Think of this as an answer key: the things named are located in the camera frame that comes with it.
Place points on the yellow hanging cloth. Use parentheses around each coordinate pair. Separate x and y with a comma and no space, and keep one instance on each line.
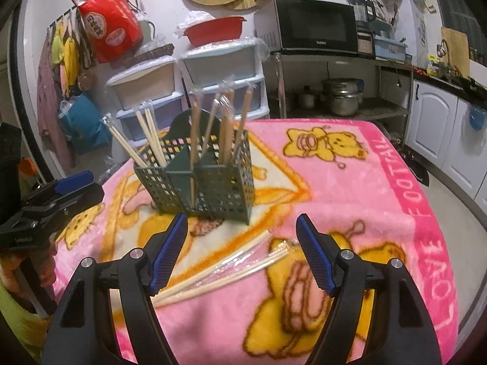
(68,57)

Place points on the metal kitchen rack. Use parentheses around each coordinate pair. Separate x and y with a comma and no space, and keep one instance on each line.
(384,112)

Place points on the small steel pot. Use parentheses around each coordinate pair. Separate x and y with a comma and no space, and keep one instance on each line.
(307,100)

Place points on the large steel pot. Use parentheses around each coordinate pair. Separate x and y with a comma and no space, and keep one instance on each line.
(342,100)

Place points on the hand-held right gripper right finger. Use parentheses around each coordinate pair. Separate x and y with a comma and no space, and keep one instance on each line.
(315,258)

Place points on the light wooden chopsticks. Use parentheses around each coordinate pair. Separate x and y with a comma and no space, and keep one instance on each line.
(154,129)
(228,275)
(121,140)
(213,264)
(146,133)

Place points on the blender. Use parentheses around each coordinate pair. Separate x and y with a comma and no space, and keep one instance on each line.
(361,7)

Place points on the steel faucet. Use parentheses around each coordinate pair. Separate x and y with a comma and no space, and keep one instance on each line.
(443,51)

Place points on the black microwave oven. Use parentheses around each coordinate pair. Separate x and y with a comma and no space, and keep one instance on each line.
(312,26)

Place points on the blue bag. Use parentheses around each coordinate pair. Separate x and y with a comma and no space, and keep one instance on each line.
(83,121)

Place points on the green perforated utensil basket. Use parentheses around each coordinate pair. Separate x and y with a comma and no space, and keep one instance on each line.
(224,194)

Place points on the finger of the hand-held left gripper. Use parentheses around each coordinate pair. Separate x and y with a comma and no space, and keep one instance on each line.
(83,196)
(74,181)

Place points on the black kitchen counter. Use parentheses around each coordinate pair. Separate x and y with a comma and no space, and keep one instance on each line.
(456,85)

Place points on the blue hanging pouch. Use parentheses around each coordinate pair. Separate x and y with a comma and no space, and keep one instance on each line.
(477,118)

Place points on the brown wicker basket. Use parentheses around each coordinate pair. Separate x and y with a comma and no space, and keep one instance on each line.
(156,51)

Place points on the brown wooden utensil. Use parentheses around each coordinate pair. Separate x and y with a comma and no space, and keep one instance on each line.
(243,118)
(213,121)
(227,129)
(195,129)

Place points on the dark window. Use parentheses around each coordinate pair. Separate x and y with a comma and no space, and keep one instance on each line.
(468,7)

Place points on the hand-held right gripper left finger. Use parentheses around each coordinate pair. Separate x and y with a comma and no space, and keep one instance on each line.
(169,251)

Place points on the blue kitchen appliance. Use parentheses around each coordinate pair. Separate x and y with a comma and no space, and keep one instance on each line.
(390,47)

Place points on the person's left hand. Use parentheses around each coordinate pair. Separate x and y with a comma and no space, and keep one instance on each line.
(9,270)

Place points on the small brown wicker box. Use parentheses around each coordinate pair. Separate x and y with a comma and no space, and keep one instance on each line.
(366,43)

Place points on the white kitchen cabinets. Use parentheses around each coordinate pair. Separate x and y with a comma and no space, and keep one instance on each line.
(433,129)

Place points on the pink printed blanket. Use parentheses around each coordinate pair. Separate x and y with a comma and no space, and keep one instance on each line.
(342,197)

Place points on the red plastic basin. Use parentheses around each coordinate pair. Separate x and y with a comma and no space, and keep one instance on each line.
(215,32)

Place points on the red hanging bag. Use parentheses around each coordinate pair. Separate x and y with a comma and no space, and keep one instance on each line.
(106,26)

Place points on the pink hanging cloth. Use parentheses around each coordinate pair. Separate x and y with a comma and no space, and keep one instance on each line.
(49,114)

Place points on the light blue plastic drawer unit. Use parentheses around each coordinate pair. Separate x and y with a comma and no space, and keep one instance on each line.
(224,61)

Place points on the white plastic drawer unit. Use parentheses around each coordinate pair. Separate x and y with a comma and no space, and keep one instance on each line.
(144,83)

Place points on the wooden cutting board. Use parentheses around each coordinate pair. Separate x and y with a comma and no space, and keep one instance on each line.
(456,45)

